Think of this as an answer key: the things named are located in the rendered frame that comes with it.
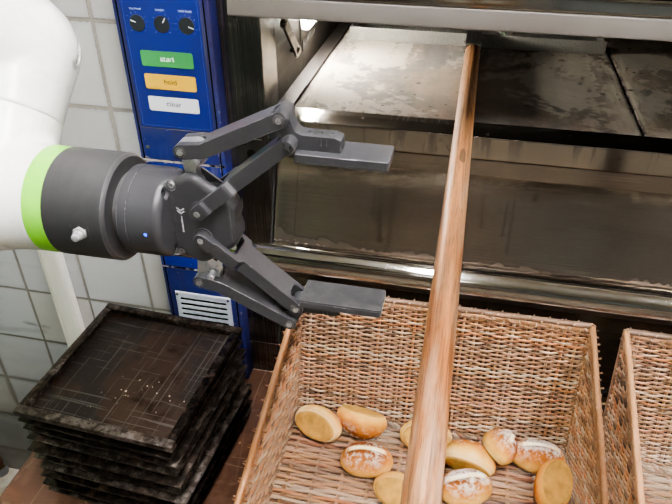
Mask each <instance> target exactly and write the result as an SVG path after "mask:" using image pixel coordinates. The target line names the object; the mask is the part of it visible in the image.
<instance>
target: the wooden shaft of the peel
mask: <svg viewBox="0 0 672 504"><path fill-rule="evenodd" d="M479 55H480V49H479V47H478V46H477V45H474V44H471V45H469V46H467V47H466V49H465V54H464V61H463V68H462V75H461V82H460V89H459V96H458V103H457V110H456V117H455V124H454V131H453V138H452V145H451V152H450V159H449V166H448V173H447V180H446V187H445V194H444V201H443V208H442V215H441V222H440V229H439V236H438V242H437V249H436V256H435V263H434V270H433V277H432V284H431V291H430V298H429V305H428V312H427V319H426V326H425V333H424V340H423V347H422V354H421V361H420V368H419V375H418V382H417V389H416V396H415V403H414V410H413V417H412V424H411V431H410V438H409V445H408V452H407V459H406V466H405V472H404V479H403V486H402V493H401V500H400V504H442V494H443V483H444V471H445V459H446V447H447V435H448V423H449V411H450V399H451V388H452V376H453V364H454V352H455V340H456V328H457V316H458V304H459V292H460V281H461V269H462V257H463V245H464V233H465V221H466V209H467V197H468V185H469V174H470V162H471V150H472V138H473V126H474V114H475V102H476V90H477V79H478V67H479Z"/></svg>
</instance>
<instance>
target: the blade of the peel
mask: <svg viewBox="0 0 672 504"><path fill-rule="evenodd" d="M467 31H477V32H482V45H481V47H483V48H500V49H516V50H532V51H548V52H564V53H580V54H596V55H605V51H606V46H607V40H606V39H605V38H599V37H582V36H565V35H548V34H531V33H515V34H512V36H504V35H502V33H500V32H497V31H480V30H464V29H447V28H430V27H413V26H396V25H379V24H362V23H353V24H352V25H351V26H350V38H349V39H355V40H371V41H387V42H403V43H419V44H435V45H451V46H465V40H466V34H467Z"/></svg>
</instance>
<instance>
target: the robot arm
mask: <svg viewBox="0 0 672 504"><path fill-rule="evenodd" d="M80 65H81V51H80V45H79V41H78V38H77V35H76V32H75V30H74V28H73V26H72V25H71V23H70V22H69V20H68V19H67V17H66V16H65V15H64V14H63V13H62V12H61V10H60V9H58V8H57V7H56V6H55V5H54V4H53V3H51V2H50V1H49V0H0V251H5V250H15V249H16V250H17V249H32V250H45V251H53V252H61V253H68V254H76V255H83V256H91V257H98V258H106V259H113V260H121V261H123V260H128V259H130V258H132V257H133V256H134V255H136V254H137V253H145V254H153V255H161V256H174V255H181V254H186V255H189V256H191V257H193V258H195V259H197V264H198V273H197V274H196V276H195V277H194V279H193V284H194V285H195V286H196V287H198V288H202V289H206V290H211V291H215V292H218V293H220V294H222V295H224V296H226V297H228V298H230V299H232V300H233V301H235V302H237V303H239V304H241V305H243V306H245V307H247V308H249V309H251V310H253V311H254V312H256V313H258V314H260V315H262V316H264V317H266V318H268V319H270V320H272V321H273V322H275V323H277V324H279V325H281V326H283V327H285V328H287V329H294V328H295V327H296V324H297V322H298V320H299V318H300V316H301V314H303V313H314V314H321V315H323V314H324V315H328V316H339V315H340V313H346V314H354V315H361V316H368V317H375V318H380V317H381V314H382V310H383V306H384V302H385V298H386V291H385V290H382V289H374V288H366V287H359V286H351V285H344V284H336V283H328V282H321V281H313V280H308V281H307V283H306V286H305V288H304V287H303V286H302V285H301V284H299V283H298V282H297V281H296V280H294V279H293V278H292V277H291V276H289V275H288V274H287V273H286V272H284V271H283V270H282V269H281V268H280V267H278V266H277V265H276V264H275V263H273V262H272V261H271V260H270V259H268V258H267V257H266V256H265V255H263V254H262V253H261V252H260V251H259V250H257V249H256V248H255V247H254V246H253V244H252V241H251V240H250V239H249V238H248V237H247V236H246V235H244V234H243V232H244V231H245V221H244V219H243V216H242V209H243V198H241V197H239V195H238V193H237V192H238V191H239V190H241V189H242V188H244V187H245V186H246V185H248V184H249V183H250V182H252V181H253V180H255V179H256V178H257V177H259V176H260V175H261V174H263V173H264V172H266V171H267V170H268V169H270V168H271V167H272V166H274V165H275V164H277V163H278V162H279V161H281V160H282V159H283V158H285V157H286V156H288V155H289V154H290V153H291V155H292V154H293V153H294V151H295V150H296V151H295V153H294V163H296V164H306V165H316V166H326V167H337V168H347V169H357V170H367V171H377V172H388V171H389V168H390V165H391V162H392V159H393V155H394V146H391V145H380V144H369V143H359V142H348V141H345V134H344V133H342V132H340V131H336V130H325V129H314V128H305V127H303V126H302V125H300V123H299V122H298V120H297V118H296V115H295V106H294V104H293V103H292V102H290V101H283V102H281V103H278V104H276V105H274V106H271V107H269V108H267V109H265V110H262V111H259V112H257V113H255V114H252V115H250V116H248V117H245V118H243V119H240V120H238V121H236V122H233V123H231V124H229V125H226V126H224V127H222V128H219V129H217V130H214V131H212V132H206V133H188V134H186V135H185V136H184V137H183V138H182V139H181V140H180V141H179V142H178V143H177V145H176V146H175V147H174V148H173V154H174V156H175V157H176V158H178V159H180V160H182V163H183V167H184V170H182V169H181V168H178V167H171V166H161V165H152V164H147V163H146V162H145V160H144V159H143V158H142V157H141V156H140V155H138V154H137V153H134V152H124V151H114V150H105V149H95V148H85V147H75V146H65V145H60V144H61V137H62V132H63V126H64V122H65V118H66V114H67V111H68V107H69V103H70V100H71V96H72V93H73V90H74V86H75V83H76V80H77V77H78V74H79V70H80ZM277 130H278V132H279V136H277V137H276V138H275V139H273V140H272V141H271V142H269V143H268V144H267V145H265V146H264V147H263V148H261V149H260V150H259V151H257V152H256V153H255V154H253V155H252V156H251V157H249V158H248V159H247V160H245V161H244V162H243V163H241V164H240V165H239V166H236V167H235V168H233V169H232V170H231V171H229V172H228V173H227V174H225V175H224V176H223V177H221V178H220V179H219V178H217V177H216V176H215V175H213V174H212V173H210V172H209V171H208V170H206V169H205V168H203V167H200V165H201V164H204V163H205V162H206V160H207V159H208V158H209V157H212V156H214V155H217V154H219V153H222V152H224V151H227V150H229V149H232V148H234V147H237V146H239V145H242V144H244V143H247V142H249V141H252V140H254V139H257V138H259V137H262V136H264V135H267V134H269V133H272V132H274V131H277ZM234 246H236V247H237V249H236V251H235V253H232V252H231V251H230V250H229V249H231V248H233V247H234ZM213 258H216V259H218V260H217V261H215V260H214V259H213ZM222 264H224V265H222ZM235 269H236V270H235ZM237 270H238V271H237ZM291 294H292V295H293V296H294V297H293V296H292V295H291ZM285 312H287V313H285Z"/></svg>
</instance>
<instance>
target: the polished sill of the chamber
mask: <svg viewBox="0 0 672 504"><path fill-rule="evenodd" d="M295 115H296V118H297V120H298V122H299V123H300V125H302V126H303V127H305V128H314V129H325V130H336V131H340V132H342V133H344V134H345V141H348V142H359V143H369V144H380V145H391V146H394V151H398V152H409V153H420V154H430V155H441V156H450V152H451V145H452V138H453V131H454V124H455V120H443V119H431V118H419V117H407V116H395V115H383V114H371V113H359V112H347V111H335V110H323V109H311V108H299V107H295ZM471 158H473V159H484V160H495V161H506V162H516V163H527V164H538V165H549V166H559V167H570V168H581V169H592V170H602V171H613V172H624V173H634V174H645V175H656V176H667V177H672V139H670V138H658V137H646V136H634V135H622V134H610V133H598V132H586V131H575V130H563V129H551V128H539V127H527V126H515V125H503V124H491V123H479V122H474V126H473V138H472V150H471Z"/></svg>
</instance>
